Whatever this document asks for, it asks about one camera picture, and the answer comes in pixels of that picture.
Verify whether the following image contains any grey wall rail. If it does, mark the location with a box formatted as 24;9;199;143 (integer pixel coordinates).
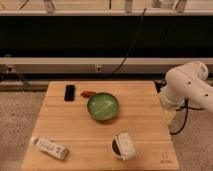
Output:
0;57;213;74

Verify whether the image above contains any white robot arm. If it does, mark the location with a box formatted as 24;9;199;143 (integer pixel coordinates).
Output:
159;61;213;125

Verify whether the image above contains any green ceramic bowl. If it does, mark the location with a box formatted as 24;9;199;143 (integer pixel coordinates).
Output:
87;92;119;121

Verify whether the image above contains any white wall outlet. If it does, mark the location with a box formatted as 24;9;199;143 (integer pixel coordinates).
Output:
97;66;102;72

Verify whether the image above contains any black hanging cable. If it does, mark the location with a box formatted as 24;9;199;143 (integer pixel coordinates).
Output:
111;7;147;75

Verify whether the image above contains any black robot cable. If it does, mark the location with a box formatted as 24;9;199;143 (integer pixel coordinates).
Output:
154;79;205;136

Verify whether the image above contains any white plastic bottle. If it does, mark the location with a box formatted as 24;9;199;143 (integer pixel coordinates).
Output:
30;137;69;160

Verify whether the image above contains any black smartphone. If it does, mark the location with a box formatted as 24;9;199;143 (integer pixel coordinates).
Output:
64;85;75;101

